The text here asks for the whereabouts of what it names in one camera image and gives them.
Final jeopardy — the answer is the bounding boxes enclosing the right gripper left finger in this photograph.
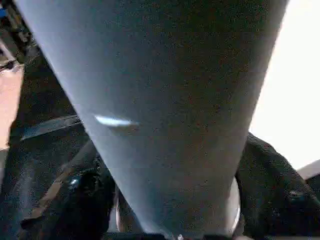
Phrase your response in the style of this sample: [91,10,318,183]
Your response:
[19,156,120,240]

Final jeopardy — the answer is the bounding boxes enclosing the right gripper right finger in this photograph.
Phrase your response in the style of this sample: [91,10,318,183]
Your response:
[234,132,320,240]

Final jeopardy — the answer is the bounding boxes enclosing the white plastic table top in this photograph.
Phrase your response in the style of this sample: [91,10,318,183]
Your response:
[248,0,320,181]

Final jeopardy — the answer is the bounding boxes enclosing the white plastic table leg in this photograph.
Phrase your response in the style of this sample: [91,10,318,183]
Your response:
[13,0,292,238]

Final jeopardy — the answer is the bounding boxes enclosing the black metal rack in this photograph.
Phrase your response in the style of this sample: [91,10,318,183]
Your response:
[0,0,41,72]

